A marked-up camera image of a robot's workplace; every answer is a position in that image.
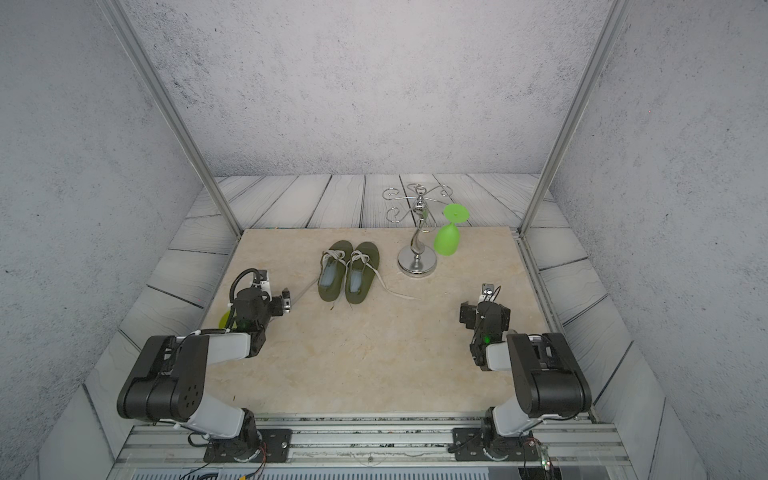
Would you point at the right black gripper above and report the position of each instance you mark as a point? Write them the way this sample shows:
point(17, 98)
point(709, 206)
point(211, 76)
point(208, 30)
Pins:
point(470, 313)

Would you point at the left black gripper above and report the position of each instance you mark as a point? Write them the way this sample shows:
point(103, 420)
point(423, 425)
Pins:
point(277, 307)

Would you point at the olive green shoe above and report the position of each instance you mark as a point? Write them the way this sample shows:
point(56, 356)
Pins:
point(342, 252)
point(367, 253)

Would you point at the grey insole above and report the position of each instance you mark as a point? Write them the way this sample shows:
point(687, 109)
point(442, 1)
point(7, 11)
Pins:
point(357, 282)
point(332, 273)

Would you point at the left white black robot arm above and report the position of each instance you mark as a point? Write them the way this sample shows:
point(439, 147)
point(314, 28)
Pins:
point(167, 381)

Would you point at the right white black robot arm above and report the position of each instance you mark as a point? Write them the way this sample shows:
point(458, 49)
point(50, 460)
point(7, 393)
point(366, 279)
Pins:
point(549, 384)

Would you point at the green plastic glass on table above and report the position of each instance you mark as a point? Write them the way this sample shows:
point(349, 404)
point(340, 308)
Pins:
point(227, 320)

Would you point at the hanging green plastic wine glass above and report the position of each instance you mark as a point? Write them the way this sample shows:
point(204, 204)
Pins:
point(447, 239)

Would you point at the silver metal glass stand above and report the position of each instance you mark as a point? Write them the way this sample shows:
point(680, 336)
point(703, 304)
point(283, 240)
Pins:
point(417, 260)

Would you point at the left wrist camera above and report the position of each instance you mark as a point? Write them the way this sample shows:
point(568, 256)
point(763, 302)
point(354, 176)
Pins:
point(286, 302)

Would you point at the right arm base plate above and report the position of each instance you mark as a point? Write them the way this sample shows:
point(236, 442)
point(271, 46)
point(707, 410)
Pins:
point(475, 445)

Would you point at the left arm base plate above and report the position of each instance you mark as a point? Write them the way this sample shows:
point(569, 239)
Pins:
point(264, 445)

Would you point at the aluminium rail base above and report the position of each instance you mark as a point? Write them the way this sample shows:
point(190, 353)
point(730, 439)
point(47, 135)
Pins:
point(552, 449)

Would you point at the left aluminium frame post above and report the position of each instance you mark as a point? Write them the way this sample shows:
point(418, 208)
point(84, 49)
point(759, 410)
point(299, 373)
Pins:
point(132, 45)

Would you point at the aluminium frame post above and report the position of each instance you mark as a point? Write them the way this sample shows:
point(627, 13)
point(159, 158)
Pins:
point(132, 45)
point(611, 28)

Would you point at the right aluminium frame post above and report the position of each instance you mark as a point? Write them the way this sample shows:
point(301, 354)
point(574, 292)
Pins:
point(611, 28)

